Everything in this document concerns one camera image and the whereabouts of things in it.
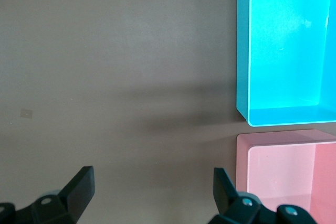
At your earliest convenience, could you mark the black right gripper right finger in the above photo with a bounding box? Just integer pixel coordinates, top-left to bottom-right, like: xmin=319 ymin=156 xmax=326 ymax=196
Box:
xmin=209 ymin=167 xmax=316 ymax=224

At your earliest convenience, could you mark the blue plastic bin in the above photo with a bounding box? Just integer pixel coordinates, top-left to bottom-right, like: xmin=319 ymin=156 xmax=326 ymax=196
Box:
xmin=235 ymin=0 xmax=336 ymax=127

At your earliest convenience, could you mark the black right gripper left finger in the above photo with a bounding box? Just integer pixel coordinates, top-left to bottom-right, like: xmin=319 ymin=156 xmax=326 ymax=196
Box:
xmin=0 ymin=166 xmax=95 ymax=224

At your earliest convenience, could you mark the pink plastic bin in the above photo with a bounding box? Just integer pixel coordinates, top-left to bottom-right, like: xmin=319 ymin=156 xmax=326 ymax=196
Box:
xmin=235 ymin=129 xmax=336 ymax=224

